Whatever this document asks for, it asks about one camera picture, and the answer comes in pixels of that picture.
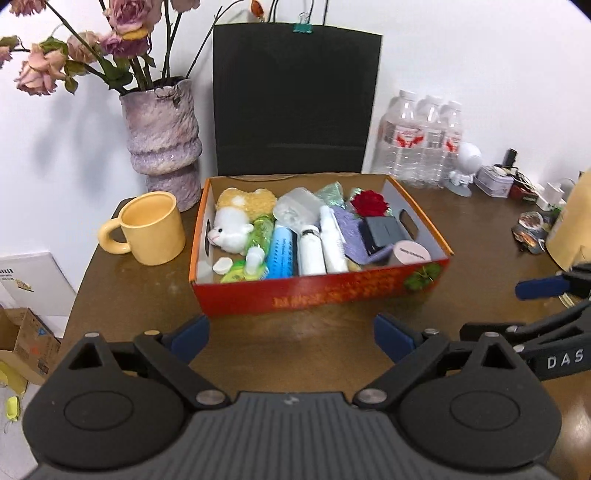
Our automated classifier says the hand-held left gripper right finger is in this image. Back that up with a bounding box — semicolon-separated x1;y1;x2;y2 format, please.
353;313;525;410

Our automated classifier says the black chair back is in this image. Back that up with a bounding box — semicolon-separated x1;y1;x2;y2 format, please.
212;0;383;177

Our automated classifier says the dark snack packet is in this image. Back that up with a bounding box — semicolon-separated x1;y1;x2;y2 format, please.
512;211;555;254

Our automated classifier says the green spray bottle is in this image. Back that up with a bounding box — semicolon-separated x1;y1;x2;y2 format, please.
245;215;276;273

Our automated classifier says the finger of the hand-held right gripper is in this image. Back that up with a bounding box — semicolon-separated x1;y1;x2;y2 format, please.
515;263;591;301
459;300;591;354

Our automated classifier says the blue tube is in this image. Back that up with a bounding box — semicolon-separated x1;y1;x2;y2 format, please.
267;224;297;280

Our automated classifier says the yellow mug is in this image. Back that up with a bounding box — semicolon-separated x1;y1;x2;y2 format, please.
98;191;186;266

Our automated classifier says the green tissue packet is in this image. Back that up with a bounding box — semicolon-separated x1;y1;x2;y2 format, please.
219;259;269;283

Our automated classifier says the dried pink roses bunch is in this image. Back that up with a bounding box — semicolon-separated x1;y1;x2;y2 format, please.
0;0;259;97

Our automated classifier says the purple knitted cloth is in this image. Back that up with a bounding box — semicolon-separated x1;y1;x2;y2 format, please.
332;205;393;265

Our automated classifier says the pink round jar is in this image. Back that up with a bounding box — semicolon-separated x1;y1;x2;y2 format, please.
388;240;432;267

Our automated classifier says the clear water bottle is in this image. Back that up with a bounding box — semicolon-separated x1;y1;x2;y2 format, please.
374;90;419;185
409;95;444;188
436;100;464;185

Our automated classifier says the cream yellow jug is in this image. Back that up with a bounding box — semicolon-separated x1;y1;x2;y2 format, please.
545;170;591;273

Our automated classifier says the brown cardboard carton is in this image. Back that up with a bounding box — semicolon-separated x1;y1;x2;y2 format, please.
0;307;62;386

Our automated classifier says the white robot figurine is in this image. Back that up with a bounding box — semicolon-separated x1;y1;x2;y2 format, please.
447;142;483;197

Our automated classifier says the red cardboard box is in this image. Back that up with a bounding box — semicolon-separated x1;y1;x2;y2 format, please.
188;172;454;318

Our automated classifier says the white and tan plush hamster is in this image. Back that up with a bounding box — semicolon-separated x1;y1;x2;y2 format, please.
207;187;278;254

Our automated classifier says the white bottle with dark band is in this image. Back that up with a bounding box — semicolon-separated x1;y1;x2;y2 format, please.
297;225;326;277

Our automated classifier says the dark red box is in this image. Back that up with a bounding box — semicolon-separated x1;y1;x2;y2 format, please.
508;182;539;204

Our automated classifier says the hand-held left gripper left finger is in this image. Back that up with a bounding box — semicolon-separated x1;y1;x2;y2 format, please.
68;314;230;410

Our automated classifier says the iridescent plastic bag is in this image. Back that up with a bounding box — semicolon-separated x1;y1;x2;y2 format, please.
316;181;365;213

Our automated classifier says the translucent white plastic box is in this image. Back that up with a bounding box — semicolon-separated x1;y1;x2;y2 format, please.
272;187;324;229

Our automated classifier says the red artificial rose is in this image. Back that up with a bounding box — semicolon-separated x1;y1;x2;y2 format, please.
350;189;389;217

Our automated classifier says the black charger block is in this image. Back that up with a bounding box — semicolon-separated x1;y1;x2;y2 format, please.
359;215;414;259

